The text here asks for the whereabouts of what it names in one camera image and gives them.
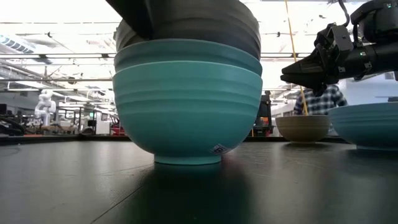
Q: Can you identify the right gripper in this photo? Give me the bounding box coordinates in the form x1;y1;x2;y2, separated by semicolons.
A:
280;29;341;98

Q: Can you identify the beige bowl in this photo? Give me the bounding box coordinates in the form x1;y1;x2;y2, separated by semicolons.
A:
275;114;331;144

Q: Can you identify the dark teal bowl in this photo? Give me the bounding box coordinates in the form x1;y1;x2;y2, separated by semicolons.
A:
113;38;263;77

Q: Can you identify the black bowl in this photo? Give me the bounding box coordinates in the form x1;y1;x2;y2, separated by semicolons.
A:
114;0;262;60

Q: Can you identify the blue bowl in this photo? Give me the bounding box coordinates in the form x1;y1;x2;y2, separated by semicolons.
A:
328;102;398;152

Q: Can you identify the light teal bowl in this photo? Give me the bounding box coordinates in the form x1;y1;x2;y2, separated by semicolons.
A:
112;60;264;166

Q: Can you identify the person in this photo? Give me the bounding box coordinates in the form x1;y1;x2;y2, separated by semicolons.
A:
293;83;349;116

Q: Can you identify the black machine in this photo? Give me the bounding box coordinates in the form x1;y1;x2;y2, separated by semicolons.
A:
252;90;275;137

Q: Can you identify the red cart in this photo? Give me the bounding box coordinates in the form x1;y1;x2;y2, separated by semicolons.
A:
109;115;127;136

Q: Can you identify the white cabinet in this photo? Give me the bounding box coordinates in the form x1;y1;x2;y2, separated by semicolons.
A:
93;111;111;135

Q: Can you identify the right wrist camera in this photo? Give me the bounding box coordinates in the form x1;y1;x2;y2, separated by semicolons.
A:
326;23;355;63

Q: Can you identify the yellow cable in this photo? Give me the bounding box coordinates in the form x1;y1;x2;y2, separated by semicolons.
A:
284;0;310;116

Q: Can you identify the black curved cable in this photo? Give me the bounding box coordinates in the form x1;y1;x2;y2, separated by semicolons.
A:
0;115;26;136

